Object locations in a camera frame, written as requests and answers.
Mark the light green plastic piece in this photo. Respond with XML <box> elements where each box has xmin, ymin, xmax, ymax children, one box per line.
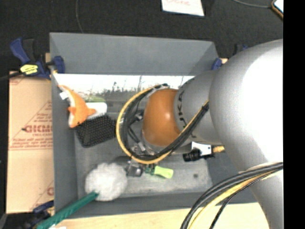
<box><xmin>154</xmin><ymin>165</ymin><xmax>174</xmax><ymax>179</ymax></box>

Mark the white fluffy ball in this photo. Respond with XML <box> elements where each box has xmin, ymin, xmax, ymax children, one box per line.
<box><xmin>84</xmin><ymin>162</ymin><xmax>129</xmax><ymax>202</ymax></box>

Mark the white and green sponge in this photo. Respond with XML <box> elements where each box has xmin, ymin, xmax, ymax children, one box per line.
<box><xmin>85</xmin><ymin>95</ymin><xmax>108</xmax><ymax>119</ymax></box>

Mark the orange and white toy fish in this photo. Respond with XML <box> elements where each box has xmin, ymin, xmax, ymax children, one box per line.
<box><xmin>58</xmin><ymin>84</ymin><xmax>97</xmax><ymax>129</ymax></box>

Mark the brown cardboard board red print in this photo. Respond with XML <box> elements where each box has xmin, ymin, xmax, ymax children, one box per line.
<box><xmin>6</xmin><ymin>72</ymin><xmax>55</xmax><ymax>214</ymax></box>

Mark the grey metal bin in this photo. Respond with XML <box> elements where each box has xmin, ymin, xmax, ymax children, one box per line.
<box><xmin>49</xmin><ymin>31</ymin><xmax>258</xmax><ymax>219</ymax></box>

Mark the black cylinder on white bracket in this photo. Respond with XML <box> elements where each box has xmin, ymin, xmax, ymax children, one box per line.
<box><xmin>183</xmin><ymin>141</ymin><xmax>226</xmax><ymax>162</ymax></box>

